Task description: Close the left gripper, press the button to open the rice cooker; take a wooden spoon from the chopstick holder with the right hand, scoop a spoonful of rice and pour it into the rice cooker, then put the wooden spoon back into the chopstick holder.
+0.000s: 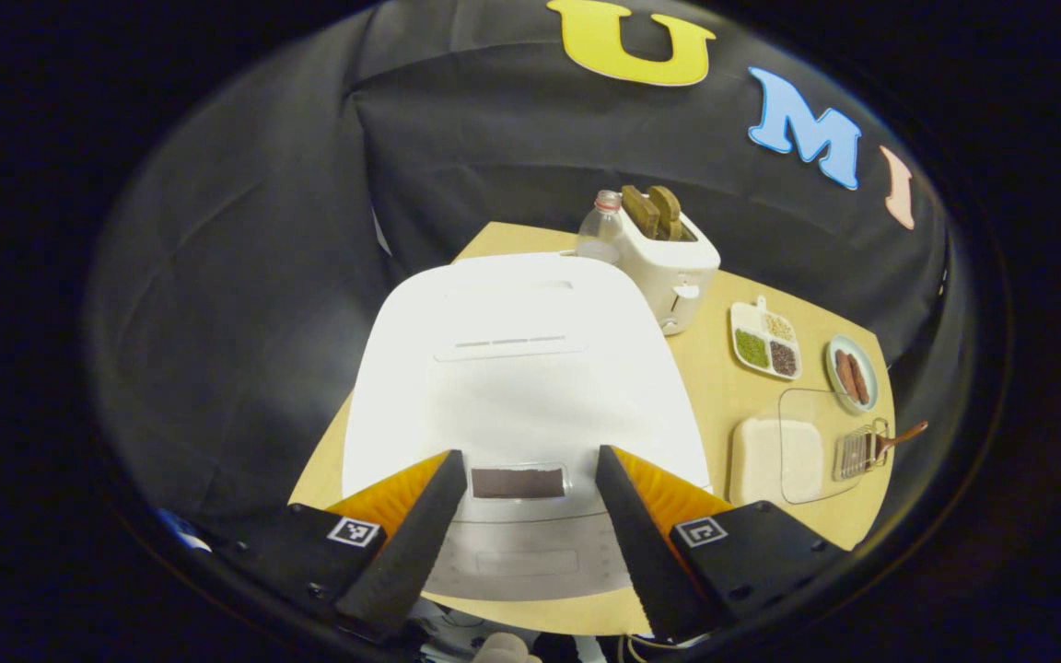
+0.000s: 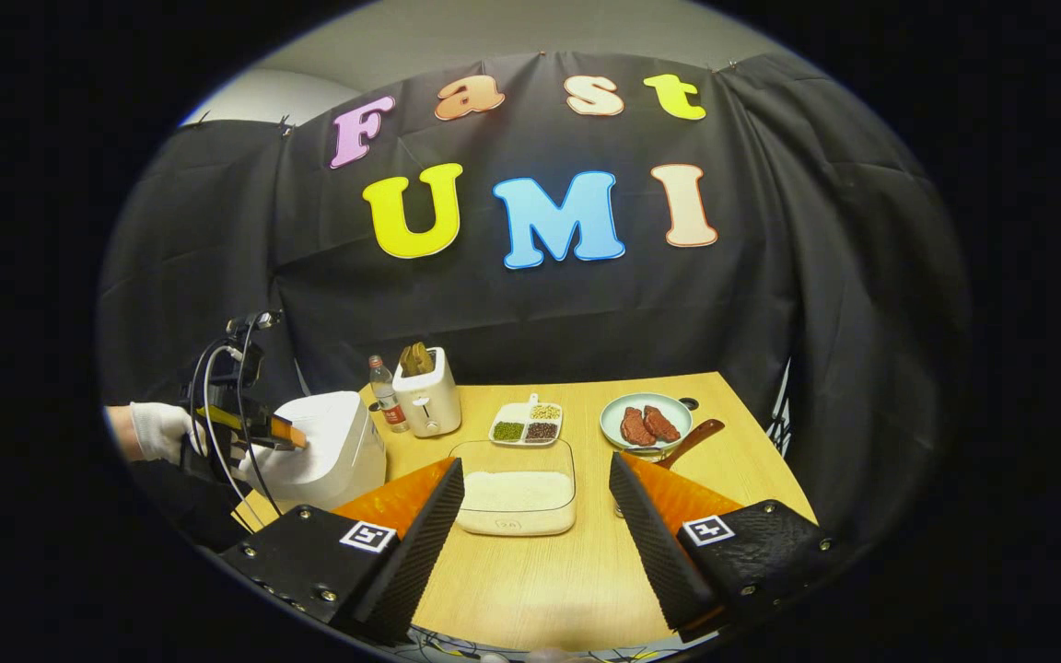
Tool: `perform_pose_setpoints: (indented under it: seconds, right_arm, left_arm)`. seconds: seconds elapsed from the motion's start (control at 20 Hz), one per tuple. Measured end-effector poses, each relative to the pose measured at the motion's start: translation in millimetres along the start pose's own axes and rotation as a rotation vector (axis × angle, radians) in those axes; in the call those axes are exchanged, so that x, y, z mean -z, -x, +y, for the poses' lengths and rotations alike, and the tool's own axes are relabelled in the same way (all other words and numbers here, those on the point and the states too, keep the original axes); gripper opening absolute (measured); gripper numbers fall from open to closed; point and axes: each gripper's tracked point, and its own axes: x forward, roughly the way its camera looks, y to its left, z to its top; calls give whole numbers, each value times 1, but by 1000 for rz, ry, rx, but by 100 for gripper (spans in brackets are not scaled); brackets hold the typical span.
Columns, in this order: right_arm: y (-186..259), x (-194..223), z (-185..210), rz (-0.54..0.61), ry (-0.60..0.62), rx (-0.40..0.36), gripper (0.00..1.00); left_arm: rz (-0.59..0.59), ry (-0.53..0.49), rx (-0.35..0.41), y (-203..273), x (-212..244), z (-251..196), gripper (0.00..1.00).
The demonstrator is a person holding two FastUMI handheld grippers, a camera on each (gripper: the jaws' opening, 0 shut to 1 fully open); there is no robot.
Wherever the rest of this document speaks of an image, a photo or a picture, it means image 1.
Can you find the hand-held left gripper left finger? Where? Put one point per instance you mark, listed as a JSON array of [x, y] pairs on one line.
[[406, 562]]

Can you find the red label plastic bottle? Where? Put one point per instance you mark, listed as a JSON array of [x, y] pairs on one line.
[[600, 235]]

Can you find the pale green plate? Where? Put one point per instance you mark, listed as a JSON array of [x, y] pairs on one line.
[[872, 382]]

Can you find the clear container of rice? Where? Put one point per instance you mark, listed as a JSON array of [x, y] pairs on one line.
[[770, 460]]

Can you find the black backdrop cloth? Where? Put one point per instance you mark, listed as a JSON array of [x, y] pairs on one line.
[[245, 276]]

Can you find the white divided grain dish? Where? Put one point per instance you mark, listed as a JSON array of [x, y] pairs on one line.
[[765, 348]]

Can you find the white rice cooker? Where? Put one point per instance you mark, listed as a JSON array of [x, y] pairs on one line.
[[512, 396]]

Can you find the brown meat slice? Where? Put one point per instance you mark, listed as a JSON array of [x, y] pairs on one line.
[[860, 382], [845, 373]]

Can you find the white toaster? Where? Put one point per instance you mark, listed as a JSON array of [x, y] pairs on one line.
[[678, 276]]

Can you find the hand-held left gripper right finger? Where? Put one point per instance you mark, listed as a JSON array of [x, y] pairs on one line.
[[646, 552]]

